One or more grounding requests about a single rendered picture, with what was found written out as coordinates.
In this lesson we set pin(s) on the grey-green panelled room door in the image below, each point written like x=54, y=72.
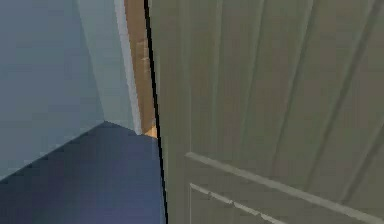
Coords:
x=266, y=100

